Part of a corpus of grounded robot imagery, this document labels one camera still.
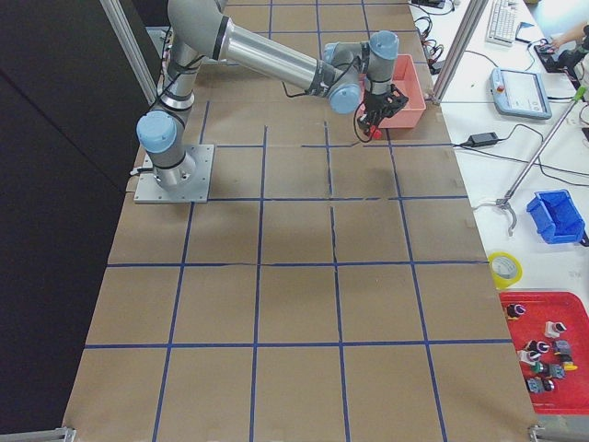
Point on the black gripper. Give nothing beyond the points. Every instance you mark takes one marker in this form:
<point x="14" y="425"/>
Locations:
<point x="375" y="105"/>

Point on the red toy block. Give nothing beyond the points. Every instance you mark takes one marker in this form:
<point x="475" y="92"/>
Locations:
<point x="375" y="133"/>

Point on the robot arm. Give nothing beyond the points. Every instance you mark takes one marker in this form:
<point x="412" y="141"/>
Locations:
<point x="355" y="77"/>

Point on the black power adapter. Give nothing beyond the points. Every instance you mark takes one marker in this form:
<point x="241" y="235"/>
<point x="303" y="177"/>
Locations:
<point x="483" y="139"/>

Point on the teach pendant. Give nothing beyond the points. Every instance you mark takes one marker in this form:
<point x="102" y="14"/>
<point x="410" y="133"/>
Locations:
<point x="519" y="94"/>

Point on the white keyboard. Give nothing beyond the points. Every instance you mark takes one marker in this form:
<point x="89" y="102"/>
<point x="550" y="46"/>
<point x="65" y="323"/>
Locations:
<point x="502" y="23"/>

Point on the grabber reach tool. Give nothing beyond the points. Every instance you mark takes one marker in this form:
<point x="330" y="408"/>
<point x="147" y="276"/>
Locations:
<point x="503" y="203"/>

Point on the yellow tape roll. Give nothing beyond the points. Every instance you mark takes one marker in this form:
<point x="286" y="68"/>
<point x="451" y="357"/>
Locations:
<point x="506" y="270"/>

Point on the blue storage bin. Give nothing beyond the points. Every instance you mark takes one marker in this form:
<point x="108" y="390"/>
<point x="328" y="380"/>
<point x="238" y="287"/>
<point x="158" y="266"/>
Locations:
<point x="557" y="219"/>

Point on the red parts tray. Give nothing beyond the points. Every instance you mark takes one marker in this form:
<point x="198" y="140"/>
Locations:
<point x="549" y="331"/>

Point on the aluminium frame post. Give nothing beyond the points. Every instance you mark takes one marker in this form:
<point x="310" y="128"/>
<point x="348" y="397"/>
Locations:
<point x="465" y="30"/>

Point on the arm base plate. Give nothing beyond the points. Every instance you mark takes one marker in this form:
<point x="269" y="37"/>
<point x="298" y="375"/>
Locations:
<point x="187" y="183"/>

